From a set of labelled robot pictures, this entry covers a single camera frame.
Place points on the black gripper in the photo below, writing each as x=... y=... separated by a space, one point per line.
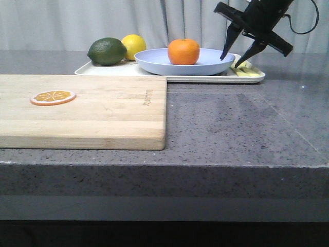
x=257 y=22

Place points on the orange fruit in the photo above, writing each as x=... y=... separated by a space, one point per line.
x=183 y=52

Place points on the light blue plate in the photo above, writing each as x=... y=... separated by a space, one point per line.
x=156 y=61

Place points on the cream white tray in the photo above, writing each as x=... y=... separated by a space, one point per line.
x=132 y=68

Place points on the yellow-green peeled fruit pieces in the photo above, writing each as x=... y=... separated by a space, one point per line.
x=244 y=70

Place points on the yellow lemon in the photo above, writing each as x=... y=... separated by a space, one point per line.
x=134 y=44

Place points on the green lime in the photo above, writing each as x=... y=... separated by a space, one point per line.
x=107 y=51

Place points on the wooden cutting board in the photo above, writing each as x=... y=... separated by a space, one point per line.
x=109 y=112

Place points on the orange slice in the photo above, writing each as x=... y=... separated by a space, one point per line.
x=54 y=97

